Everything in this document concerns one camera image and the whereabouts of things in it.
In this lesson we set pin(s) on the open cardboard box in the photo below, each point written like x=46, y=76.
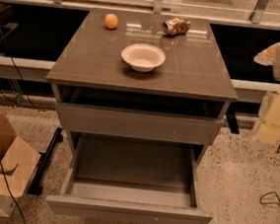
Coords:
x=17, y=163

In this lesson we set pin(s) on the grey drawer cabinet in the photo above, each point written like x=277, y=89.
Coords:
x=136, y=82

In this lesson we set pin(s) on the grey drawer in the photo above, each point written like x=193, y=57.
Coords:
x=131, y=180
x=137, y=125

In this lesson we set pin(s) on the orange fruit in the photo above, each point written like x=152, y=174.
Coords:
x=111, y=21

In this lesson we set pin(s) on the black bar behind cabinet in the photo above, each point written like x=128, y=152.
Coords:
x=232, y=119

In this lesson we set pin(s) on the grey top drawer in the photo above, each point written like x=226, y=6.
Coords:
x=137, y=125

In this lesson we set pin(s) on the white paper bowl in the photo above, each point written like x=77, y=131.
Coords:
x=143, y=57

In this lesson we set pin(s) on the crushed metallic can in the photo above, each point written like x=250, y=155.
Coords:
x=176, y=26

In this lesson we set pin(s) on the black floor bar left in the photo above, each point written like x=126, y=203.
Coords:
x=35, y=187

